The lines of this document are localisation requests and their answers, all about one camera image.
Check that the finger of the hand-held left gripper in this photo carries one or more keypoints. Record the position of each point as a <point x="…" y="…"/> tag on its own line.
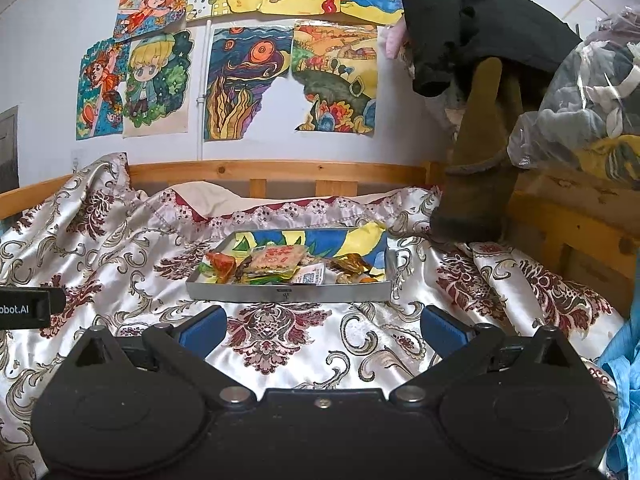
<point x="57" y="305"/>

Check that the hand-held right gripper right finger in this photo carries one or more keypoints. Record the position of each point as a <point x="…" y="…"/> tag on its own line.
<point x="445" y="331"/>

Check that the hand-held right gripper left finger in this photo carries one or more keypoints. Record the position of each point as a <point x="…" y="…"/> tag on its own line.
<point x="200" y="332"/>

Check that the metal tray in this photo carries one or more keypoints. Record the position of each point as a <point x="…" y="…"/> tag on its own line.
<point x="225" y="292"/>

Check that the orange crinkled snack packet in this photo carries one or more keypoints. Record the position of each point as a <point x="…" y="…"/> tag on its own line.
<point x="220" y="265"/>

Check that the pink cracker packet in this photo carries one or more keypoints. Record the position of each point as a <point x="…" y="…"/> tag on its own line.
<point x="277" y="257"/>

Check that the reddish gold snack packet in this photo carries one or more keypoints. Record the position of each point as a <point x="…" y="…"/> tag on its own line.
<point x="350" y="265"/>

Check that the white pink label packet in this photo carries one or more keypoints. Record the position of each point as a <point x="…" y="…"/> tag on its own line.
<point x="310" y="276"/>

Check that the floral satin blanket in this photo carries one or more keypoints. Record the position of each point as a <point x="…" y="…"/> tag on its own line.
<point x="125" y="260"/>

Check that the dinosaur drawing tray liner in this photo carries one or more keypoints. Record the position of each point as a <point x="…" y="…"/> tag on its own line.
<point x="370" y="245"/>

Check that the grey panel door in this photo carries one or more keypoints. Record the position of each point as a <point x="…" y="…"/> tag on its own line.
<point x="7" y="150"/>

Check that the light blue cloth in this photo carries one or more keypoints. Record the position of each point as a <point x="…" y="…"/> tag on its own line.
<point x="625" y="385"/>

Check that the clear plastic bag of clothes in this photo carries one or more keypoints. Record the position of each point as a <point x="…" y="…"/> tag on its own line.
<point x="580" y="100"/>

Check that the pink white cloth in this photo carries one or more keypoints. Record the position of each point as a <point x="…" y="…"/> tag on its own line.
<point x="395" y="42"/>

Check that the black garment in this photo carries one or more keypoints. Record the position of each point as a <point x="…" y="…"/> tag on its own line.
<point x="475" y="20"/>

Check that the raw wooden frame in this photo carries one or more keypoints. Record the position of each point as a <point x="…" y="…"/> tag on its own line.
<point x="575" y="220"/>

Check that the wooden bed frame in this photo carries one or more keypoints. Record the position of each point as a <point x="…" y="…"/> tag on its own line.
<point x="300" y="170"/>

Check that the red-haired girl wall poster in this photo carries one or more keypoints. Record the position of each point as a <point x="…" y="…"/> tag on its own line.
<point x="100" y="95"/>

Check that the blond figure wall poster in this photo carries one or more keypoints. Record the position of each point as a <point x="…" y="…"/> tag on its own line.
<point x="155" y="85"/>

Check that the white wall pipe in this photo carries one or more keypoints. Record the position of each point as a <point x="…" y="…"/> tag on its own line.
<point x="203" y="85"/>

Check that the seaweed swirl wall poster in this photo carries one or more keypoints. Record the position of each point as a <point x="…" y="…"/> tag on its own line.
<point x="245" y="85"/>

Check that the landscape wall poster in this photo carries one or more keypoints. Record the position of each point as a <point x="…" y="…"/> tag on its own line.
<point x="335" y="75"/>

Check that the orange girl wall poster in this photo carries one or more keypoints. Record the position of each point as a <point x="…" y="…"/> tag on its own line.
<point x="155" y="5"/>

